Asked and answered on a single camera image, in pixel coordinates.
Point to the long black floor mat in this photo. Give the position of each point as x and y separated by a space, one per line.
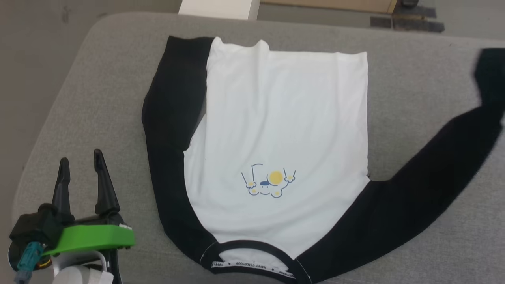
419 25

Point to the white rectangular box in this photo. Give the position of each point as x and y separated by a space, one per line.
217 8

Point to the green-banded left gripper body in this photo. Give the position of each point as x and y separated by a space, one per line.
92 236

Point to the white and black long-sleeve shirt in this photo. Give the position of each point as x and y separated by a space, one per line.
284 118

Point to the grey metal stand leg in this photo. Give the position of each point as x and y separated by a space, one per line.
409 3

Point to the small black floor mat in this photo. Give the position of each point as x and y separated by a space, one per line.
381 22

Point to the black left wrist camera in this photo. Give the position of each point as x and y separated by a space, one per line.
35 227

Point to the lemon print tile partition panel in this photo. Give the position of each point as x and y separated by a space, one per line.
327 4

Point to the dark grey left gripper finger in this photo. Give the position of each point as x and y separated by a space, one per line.
62 189
104 185

